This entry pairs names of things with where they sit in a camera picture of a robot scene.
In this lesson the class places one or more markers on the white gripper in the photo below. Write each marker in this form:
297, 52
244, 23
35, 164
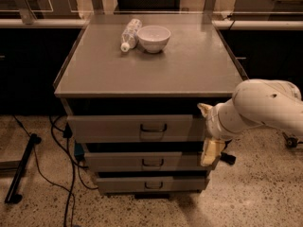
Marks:
213, 123

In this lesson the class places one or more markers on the grey top drawer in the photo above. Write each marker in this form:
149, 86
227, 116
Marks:
137, 128

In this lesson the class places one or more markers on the grey drawer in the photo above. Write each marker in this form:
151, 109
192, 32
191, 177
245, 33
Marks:
151, 184
145, 161
137, 128

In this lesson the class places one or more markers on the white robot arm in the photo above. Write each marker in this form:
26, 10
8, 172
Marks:
255, 102

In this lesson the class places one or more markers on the grey middle drawer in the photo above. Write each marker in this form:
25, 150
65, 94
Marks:
145, 161

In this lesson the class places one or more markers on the grey bottom drawer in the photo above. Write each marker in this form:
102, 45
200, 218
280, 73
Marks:
151, 184

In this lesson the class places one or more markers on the grey drawer cabinet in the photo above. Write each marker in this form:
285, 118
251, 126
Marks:
100, 79

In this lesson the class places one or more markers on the black caster wheel right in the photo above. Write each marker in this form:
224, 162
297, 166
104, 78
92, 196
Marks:
229, 159

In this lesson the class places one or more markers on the black tripod foot right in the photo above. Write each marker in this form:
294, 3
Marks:
291, 142

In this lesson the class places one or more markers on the white ceramic bowl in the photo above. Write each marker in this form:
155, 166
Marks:
153, 38

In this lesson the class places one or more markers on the clear plastic water bottle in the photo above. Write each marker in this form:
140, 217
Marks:
129, 35

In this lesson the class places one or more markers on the black floor stand bar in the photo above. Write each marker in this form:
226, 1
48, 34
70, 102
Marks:
13, 197

